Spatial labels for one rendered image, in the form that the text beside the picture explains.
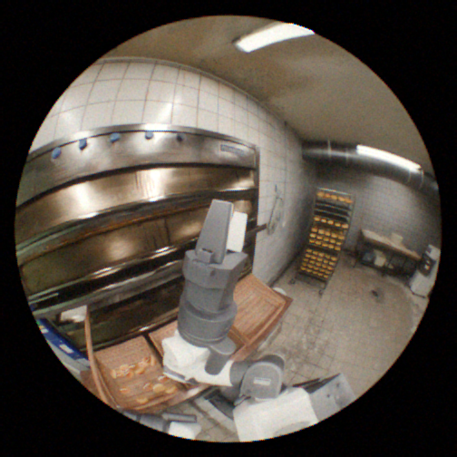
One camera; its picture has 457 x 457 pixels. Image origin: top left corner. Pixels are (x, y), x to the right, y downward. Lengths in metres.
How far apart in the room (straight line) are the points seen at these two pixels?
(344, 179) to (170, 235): 4.38
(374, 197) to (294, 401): 4.56
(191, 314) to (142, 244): 0.57
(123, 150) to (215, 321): 0.68
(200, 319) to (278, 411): 0.33
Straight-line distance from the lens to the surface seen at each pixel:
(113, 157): 0.69
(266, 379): 0.39
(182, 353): 0.25
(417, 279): 5.01
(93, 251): 0.74
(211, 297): 0.15
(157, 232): 0.72
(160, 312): 1.03
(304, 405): 0.44
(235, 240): 0.21
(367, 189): 4.56
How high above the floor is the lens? 1.79
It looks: 21 degrees down
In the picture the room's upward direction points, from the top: straight up
